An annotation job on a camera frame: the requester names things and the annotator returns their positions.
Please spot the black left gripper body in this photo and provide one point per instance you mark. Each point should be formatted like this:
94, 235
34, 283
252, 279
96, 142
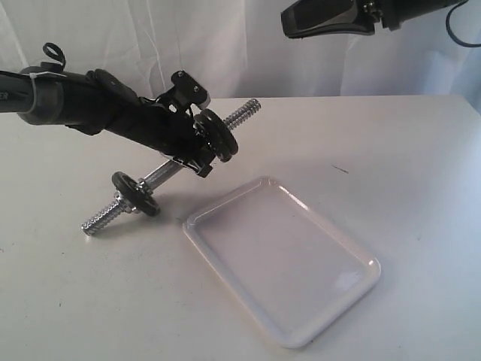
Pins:
154, 126

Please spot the chrome spinlock collar nut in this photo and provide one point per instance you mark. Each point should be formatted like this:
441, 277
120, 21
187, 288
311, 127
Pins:
125, 205

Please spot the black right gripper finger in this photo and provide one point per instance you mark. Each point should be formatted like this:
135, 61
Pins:
309, 18

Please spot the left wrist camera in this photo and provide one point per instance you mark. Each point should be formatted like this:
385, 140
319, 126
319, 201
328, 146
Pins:
185, 92

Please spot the black weight plate end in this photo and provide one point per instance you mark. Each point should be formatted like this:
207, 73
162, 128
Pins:
217, 145

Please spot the chrome dumbbell bar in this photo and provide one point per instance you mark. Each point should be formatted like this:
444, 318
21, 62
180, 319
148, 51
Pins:
163, 173

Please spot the white backdrop curtain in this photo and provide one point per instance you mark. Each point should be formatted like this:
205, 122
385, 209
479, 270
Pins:
237, 49

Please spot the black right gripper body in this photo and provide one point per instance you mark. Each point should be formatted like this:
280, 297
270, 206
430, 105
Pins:
391, 14

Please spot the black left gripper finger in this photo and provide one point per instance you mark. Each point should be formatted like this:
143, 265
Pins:
196, 159
202, 132

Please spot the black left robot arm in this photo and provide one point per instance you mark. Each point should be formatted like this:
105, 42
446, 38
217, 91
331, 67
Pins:
97, 101

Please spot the black weight plate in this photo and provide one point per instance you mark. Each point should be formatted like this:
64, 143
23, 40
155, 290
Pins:
139, 199
225, 133

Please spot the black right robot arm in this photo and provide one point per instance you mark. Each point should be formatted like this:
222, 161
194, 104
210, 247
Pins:
443, 5

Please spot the white rectangular tray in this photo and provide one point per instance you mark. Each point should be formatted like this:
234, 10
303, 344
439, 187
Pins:
291, 268

